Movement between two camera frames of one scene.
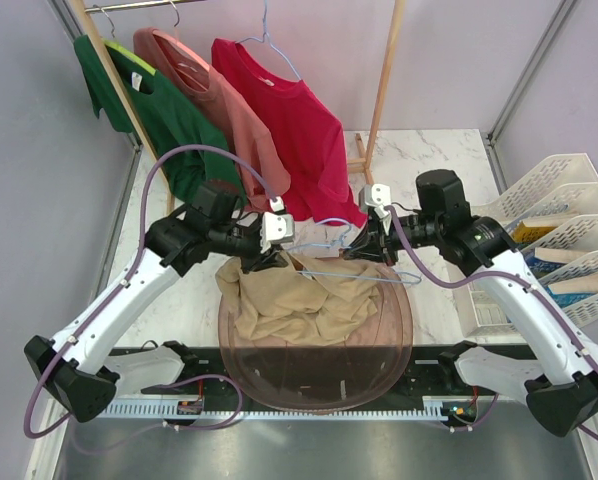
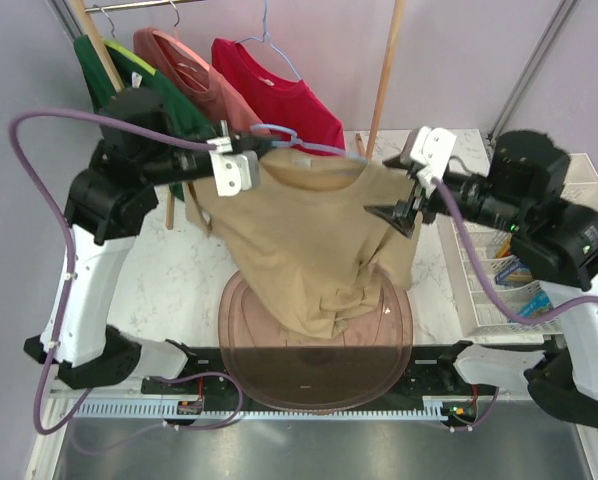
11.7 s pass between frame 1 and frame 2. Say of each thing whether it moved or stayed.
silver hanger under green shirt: stayed
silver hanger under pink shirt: stayed
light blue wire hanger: moved
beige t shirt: moved
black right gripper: moved
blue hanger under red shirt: stayed
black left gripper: moved
